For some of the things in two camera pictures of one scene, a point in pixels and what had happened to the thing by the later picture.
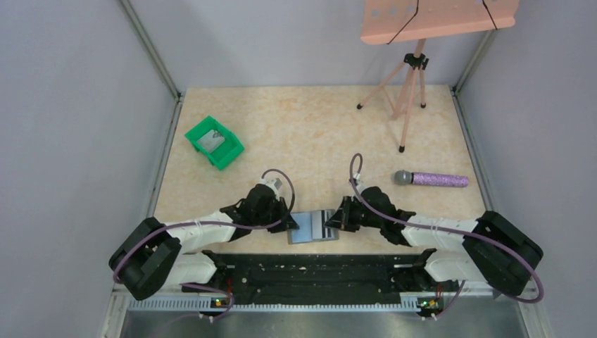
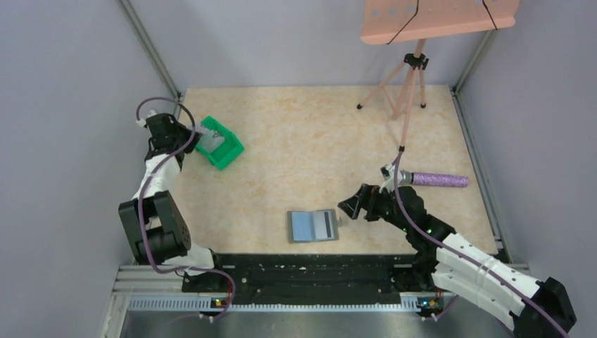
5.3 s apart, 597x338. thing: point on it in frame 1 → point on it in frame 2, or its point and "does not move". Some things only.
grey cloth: (311, 227) does not move
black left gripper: (284, 213) → (185, 137)
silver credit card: (210, 141) does not move
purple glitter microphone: (406, 177) does not move
